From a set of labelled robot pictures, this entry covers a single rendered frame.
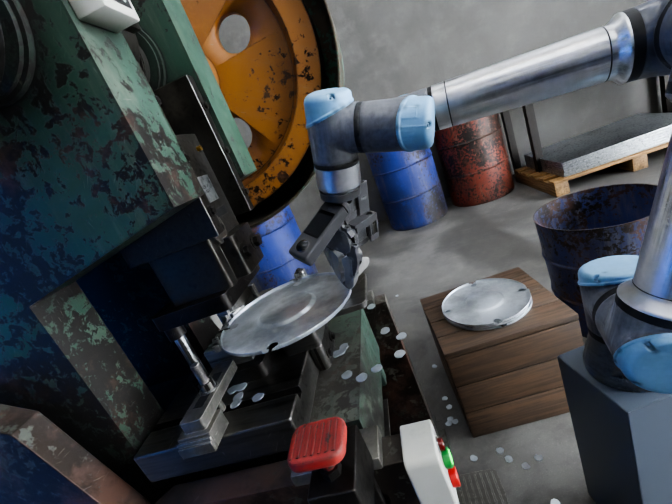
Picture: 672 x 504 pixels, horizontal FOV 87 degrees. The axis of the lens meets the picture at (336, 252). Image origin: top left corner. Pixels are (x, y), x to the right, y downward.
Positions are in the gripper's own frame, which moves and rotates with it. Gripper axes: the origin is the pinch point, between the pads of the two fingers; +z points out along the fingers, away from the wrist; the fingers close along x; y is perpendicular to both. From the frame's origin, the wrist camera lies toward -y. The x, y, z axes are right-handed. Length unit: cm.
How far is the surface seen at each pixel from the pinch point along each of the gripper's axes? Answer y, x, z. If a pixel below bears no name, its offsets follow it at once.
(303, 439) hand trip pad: -27.1, -18.3, -2.5
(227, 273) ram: -17.1, 12.3, -8.6
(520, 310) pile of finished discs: 55, -17, 39
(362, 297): -1.3, -5.4, -0.3
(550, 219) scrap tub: 117, -6, 39
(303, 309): -8.5, 4.0, 2.2
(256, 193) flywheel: 10.4, 42.7, -7.2
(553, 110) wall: 372, 69, 56
